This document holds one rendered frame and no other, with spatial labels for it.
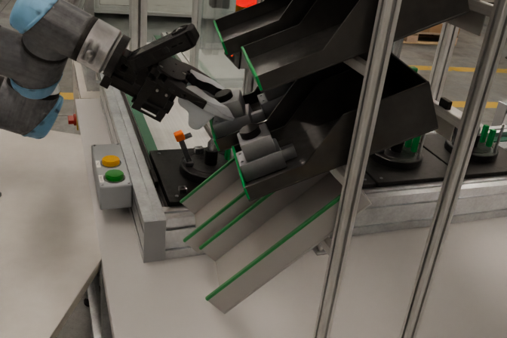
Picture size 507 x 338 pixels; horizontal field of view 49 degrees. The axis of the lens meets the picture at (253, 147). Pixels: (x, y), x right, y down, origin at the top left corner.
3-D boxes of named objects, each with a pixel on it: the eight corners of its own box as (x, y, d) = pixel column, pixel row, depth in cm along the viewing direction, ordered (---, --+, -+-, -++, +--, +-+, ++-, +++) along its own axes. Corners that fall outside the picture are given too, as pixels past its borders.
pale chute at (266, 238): (224, 314, 86) (205, 299, 84) (216, 261, 97) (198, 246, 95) (372, 204, 81) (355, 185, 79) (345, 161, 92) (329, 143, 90)
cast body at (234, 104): (218, 140, 93) (202, 104, 90) (219, 127, 97) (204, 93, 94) (266, 126, 92) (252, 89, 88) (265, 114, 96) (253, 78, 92)
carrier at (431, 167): (376, 190, 134) (387, 142, 128) (332, 145, 154) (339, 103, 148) (459, 182, 142) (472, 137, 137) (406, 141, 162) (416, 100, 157)
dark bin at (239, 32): (226, 56, 83) (208, 10, 80) (217, 33, 95) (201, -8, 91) (404, -12, 83) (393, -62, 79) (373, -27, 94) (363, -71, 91)
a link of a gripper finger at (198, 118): (219, 140, 92) (173, 109, 92) (238, 113, 90) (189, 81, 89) (214, 148, 89) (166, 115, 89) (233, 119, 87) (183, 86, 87)
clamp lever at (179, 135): (185, 164, 126) (174, 136, 122) (183, 160, 128) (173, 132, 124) (200, 158, 127) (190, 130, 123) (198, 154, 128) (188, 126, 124)
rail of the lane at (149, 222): (142, 262, 115) (143, 218, 110) (99, 101, 189) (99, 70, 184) (170, 259, 116) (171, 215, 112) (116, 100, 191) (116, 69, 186)
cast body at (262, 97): (266, 120, 94) (253, 83, 90) (262, 109, 98) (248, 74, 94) (313, 101, 94) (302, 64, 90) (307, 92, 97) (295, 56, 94)
